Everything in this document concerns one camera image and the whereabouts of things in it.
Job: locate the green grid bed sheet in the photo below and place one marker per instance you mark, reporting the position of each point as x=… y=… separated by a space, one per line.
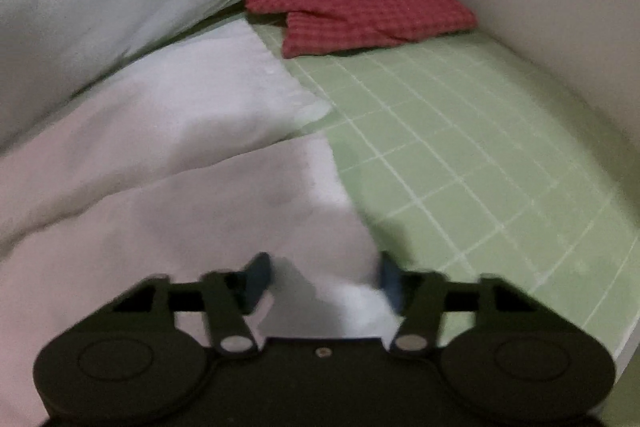
x=475 y=157

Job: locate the red checked folded garment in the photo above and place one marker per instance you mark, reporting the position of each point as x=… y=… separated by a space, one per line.
x=360 y=7

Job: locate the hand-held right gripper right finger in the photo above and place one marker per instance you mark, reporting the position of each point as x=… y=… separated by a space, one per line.
x=391 y=282

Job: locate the white shirt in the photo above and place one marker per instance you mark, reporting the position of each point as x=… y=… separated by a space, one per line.
x=175 y=187

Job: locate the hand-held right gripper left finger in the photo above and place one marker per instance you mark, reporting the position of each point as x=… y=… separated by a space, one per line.
x=257 y=279

